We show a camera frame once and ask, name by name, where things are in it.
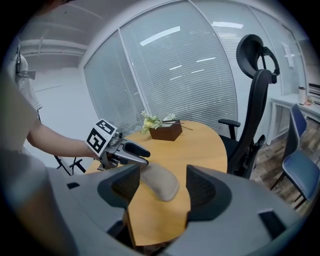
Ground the blue padded chair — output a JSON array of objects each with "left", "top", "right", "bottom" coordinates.
[{"left": 271, "top": 103, "right": 320, "bottom": 210}]

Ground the black metal stand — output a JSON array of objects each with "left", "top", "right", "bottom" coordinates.
[{"left": 53, "top": 154, "right": 87, "bottom": 176}]

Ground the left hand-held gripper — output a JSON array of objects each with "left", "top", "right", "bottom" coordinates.
[{"left": 86, "top": 118, "right": 151, "bottom": 171}]

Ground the black office chair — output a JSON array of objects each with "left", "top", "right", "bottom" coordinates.
[{"left": 217, "top": 34, "right": 281, "bottom": 180}]

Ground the person's left forearm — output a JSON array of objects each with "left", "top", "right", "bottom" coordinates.
[{"left": 26, "top": 116, "right": 101, "bottom": 161}]

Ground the round wooden table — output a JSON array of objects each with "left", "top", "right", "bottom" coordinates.
[{"left": 84, "top": 120, "right": 228, "bottom": 248}]

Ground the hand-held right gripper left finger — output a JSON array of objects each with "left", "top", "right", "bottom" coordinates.
[{"left": 47, "top": 163, "right": 141, "bottom": 256}]

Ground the beige oblong pouch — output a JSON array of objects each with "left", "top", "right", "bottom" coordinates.
[{"left": 139, "top": 163, "right": 180, "bottom": 202}]

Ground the black metal railing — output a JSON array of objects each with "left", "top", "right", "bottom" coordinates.
[{"left": 308, "top": 83, "right": 320, "bottom": 98}]

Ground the person's grey shirt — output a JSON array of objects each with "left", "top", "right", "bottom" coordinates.
[{"left": 0, "top": 44, "right": 44, "bottom": 157}]

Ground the pale artificial flower bunch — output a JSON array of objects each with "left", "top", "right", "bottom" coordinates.
[{"left": 140, "top": 110, "right": 194, "bottom": 136}]

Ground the white rectangular desk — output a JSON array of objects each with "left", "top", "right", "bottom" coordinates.
[{"left": 266, "top": 93, "right": 320, "bottom": 146}]

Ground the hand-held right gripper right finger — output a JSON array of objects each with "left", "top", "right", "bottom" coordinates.
[{"left": 162, "top": 164, "right": 308, "bottom": 256}]

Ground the white bottle with dark lid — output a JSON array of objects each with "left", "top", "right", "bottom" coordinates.
[{"left": 298, "top": 86, "right": 307, "bottom": 106}]

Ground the dark brown wooden tissue box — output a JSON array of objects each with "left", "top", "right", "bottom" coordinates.
[{"left": 149, "top": 119, "right": 183, "bottom": 142}]

